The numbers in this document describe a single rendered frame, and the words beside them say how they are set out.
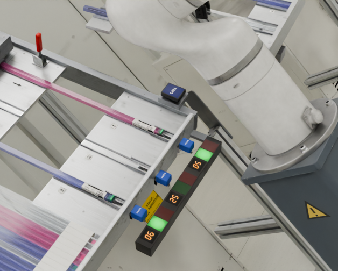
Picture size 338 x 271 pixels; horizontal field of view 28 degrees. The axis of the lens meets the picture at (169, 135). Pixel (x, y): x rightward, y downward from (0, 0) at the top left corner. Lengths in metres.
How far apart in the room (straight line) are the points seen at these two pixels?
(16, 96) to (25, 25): 2.06
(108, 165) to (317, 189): 0.56
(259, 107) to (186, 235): 0.88
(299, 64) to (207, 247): 0.81
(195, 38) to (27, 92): 0.72
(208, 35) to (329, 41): 1.54
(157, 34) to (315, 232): 0.49
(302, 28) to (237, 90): 1.42
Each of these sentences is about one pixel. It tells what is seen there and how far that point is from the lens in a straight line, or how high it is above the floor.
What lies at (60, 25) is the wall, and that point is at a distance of 3.92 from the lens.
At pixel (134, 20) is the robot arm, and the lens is 1.13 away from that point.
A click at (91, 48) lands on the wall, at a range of 3.97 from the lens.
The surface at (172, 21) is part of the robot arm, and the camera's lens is 1.14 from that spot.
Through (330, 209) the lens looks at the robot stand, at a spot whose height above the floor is 0.58.
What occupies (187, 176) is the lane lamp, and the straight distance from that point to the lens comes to 1.57.
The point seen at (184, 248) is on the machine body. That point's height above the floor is 0.37.
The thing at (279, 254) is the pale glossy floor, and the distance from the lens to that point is 2.37.
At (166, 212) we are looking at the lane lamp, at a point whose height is 0.65.
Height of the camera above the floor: 1.23
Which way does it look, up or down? 18 degrees down
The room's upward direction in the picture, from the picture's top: 42 degrees counter-clockwise
